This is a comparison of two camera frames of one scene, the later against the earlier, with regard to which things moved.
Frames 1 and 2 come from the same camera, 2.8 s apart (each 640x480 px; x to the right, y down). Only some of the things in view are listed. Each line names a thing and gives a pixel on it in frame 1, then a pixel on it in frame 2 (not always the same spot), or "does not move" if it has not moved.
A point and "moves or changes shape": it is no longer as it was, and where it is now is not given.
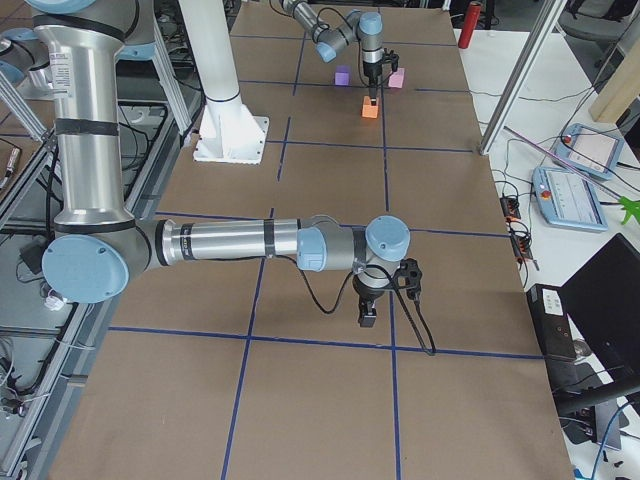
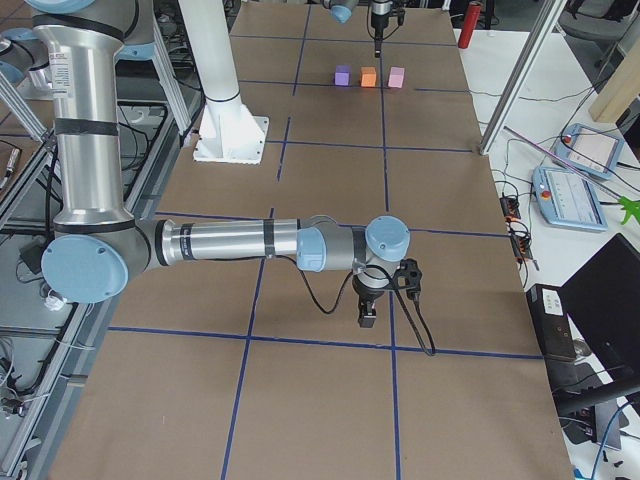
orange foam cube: [368, 110] moves or changes shape
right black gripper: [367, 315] does not move
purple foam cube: [341, 75] does not move
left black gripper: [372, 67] → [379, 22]
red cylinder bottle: [470, 24] does not move
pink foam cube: [396, 78] does not move
